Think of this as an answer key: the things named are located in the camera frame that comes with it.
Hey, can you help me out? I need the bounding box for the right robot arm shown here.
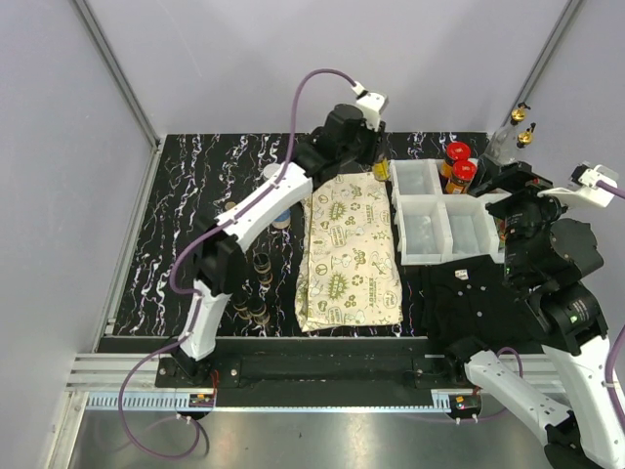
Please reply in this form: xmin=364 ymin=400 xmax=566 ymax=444
xmin=443 ymin=162 xmax=624 ymax=468

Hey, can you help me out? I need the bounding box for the black folded shirt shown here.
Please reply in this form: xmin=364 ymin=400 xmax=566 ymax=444
xmin=402 ymin=255 xmax=534 ymax=348

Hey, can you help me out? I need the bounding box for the grey-lid spice jar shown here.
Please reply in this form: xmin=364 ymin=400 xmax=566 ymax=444
xmin=263 ymin=163 xmax=281 ymax=181

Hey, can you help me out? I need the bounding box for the blue-label spice jar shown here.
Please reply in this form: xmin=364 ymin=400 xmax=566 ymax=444
xmin=271 ymin=209 xmax=291 ymax=230

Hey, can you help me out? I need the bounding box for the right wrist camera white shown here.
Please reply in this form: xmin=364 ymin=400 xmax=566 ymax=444
xmin=538 ymin=162 xmax=624 ymax=209

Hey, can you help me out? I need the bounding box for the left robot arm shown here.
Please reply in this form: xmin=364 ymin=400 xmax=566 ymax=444
xmin=170 ymin=94 xmax=387 ymax=387

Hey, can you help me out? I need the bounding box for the gold-top glass oil bottle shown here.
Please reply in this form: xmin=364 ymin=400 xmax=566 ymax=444
xmin=479 ymin=102 xmax=531 ymax=166

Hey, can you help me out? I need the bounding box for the small brown-cap bottle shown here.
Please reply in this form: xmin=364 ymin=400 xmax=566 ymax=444
xmin=372 ymin=155 xmax=390 ymax=182

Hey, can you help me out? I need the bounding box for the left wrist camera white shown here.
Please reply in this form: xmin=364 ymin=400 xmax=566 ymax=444
xmin=352 ymin=81 xmax=389 ymax=132

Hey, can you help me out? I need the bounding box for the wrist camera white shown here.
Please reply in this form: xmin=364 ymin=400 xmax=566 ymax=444
xmin=538 ymin=162 xmax=624 ymax=209
xmin=352 ymin=81 xmax=389 ymax=132

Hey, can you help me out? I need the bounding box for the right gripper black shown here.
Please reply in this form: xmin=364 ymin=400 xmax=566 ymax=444
xmin=465 ymin=151 xmax=585 ymax=281

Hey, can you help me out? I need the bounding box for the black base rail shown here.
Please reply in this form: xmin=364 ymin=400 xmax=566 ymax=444
xmin=155 ymin=337 xmax=477 ymax=410

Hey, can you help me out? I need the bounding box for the white compartment organizer bin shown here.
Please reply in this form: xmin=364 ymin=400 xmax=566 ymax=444
xmin=390 ymin=159 xmax=507 ymax=266

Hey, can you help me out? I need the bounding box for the red-lid chili jar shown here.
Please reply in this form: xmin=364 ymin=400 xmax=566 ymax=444
xmin=439 ymin=142 xmax=472 ymax=179
xmin=444 ymin=160 xmax=478 ymax=194

